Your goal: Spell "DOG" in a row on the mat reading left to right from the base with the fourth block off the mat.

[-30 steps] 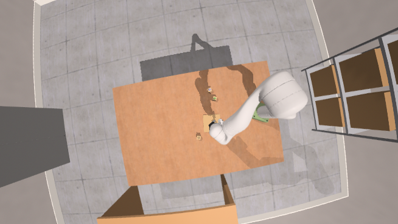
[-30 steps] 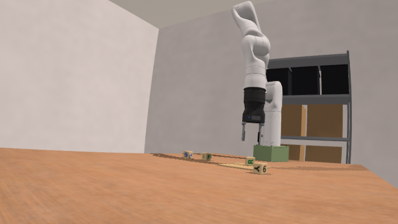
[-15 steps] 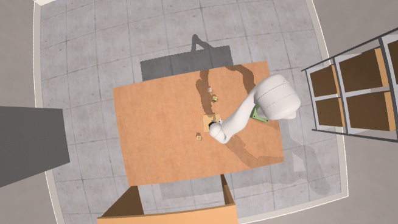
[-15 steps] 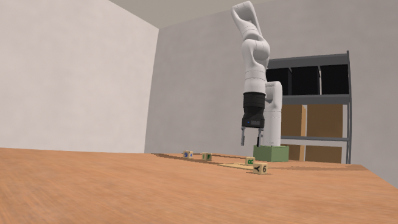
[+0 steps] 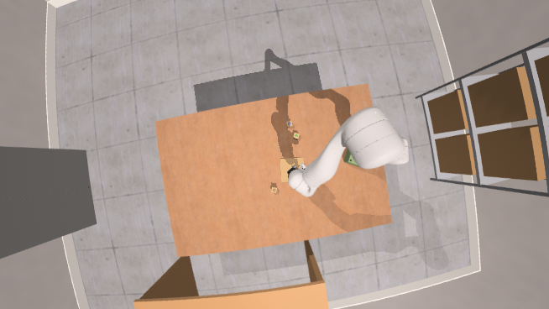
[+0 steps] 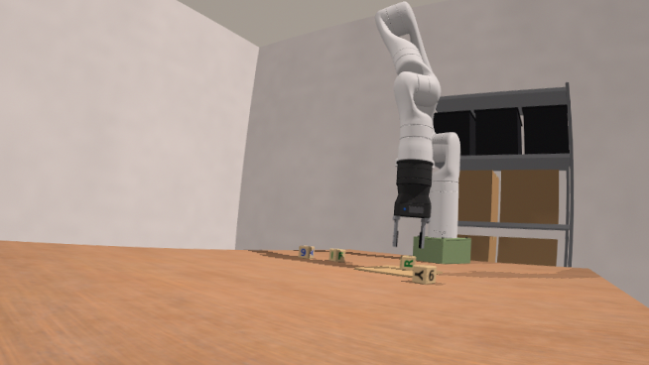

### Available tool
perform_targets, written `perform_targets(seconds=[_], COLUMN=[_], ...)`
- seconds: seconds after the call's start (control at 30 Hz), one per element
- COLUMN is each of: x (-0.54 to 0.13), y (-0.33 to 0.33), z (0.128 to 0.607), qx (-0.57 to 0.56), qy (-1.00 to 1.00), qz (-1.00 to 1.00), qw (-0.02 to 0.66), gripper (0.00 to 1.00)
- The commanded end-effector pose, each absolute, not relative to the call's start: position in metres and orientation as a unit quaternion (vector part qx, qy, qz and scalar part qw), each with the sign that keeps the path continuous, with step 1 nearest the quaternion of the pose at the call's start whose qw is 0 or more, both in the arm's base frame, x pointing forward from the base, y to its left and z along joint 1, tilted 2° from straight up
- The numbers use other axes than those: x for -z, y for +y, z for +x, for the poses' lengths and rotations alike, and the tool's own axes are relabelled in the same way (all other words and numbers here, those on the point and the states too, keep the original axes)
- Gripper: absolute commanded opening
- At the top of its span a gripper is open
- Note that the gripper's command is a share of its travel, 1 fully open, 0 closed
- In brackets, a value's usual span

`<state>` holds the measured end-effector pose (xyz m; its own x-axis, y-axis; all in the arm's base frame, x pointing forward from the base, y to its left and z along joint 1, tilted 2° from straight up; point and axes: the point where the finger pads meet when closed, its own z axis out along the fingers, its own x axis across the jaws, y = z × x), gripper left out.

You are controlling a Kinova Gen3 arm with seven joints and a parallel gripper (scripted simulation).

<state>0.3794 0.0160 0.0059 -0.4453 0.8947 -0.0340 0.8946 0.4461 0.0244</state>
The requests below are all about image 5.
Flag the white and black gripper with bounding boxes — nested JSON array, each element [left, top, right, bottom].
[[287, 163, 306, 179]]

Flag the tan flat mat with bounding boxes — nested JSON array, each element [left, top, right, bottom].
[[280, 157, 304, 182]]

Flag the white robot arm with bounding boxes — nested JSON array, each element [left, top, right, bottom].
[[288, 107, 409, 196]]

